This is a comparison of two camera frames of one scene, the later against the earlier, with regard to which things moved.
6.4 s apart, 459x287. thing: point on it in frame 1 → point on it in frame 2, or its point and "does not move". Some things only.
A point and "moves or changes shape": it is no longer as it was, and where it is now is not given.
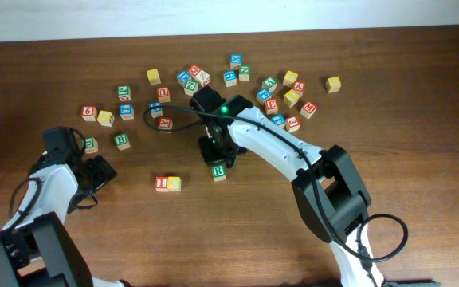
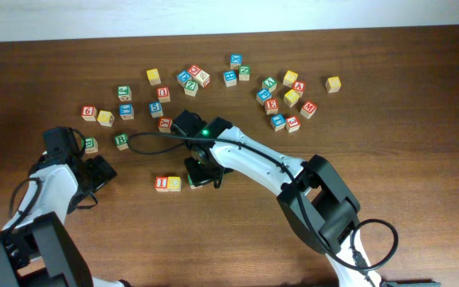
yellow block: x=174 y=184 does not move
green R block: x=219 y=172 moves or changes shape
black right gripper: x=212 y=156 → x=197 y=175
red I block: x=161 y=184 does not move
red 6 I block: x=89 y=112 does not move
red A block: x=300 y=87 does not move
